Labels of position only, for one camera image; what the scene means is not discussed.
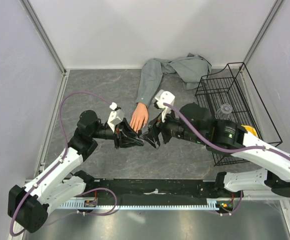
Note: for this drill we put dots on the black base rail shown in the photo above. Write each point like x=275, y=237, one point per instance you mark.
x=159, y=192

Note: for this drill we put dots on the black wire rack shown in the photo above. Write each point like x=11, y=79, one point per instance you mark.
x=234, y=85

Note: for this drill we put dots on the clear plastic jar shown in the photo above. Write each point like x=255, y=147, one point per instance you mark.
x=223, y=112

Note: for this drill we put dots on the grey shirt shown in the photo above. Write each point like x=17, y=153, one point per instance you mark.
x=189, y=69

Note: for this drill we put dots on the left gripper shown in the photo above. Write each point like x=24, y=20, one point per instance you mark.
x=125, y=141

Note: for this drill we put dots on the yellow lidded container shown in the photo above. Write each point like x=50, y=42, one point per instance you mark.
x=251, y=129

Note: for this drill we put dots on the mannequin hand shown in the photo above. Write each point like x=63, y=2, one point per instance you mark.
x=140, y=117

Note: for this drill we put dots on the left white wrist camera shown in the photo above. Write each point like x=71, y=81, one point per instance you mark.
x=115, y=117

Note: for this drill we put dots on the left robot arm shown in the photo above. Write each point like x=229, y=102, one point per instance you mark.
x=30, y=205

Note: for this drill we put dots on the grey slotted cable duct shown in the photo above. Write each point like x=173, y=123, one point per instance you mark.
x=80, y=204

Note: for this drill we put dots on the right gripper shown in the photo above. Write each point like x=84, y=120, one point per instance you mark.
x=154, y=129

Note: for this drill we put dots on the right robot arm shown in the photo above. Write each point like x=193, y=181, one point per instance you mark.
x=194, y=124

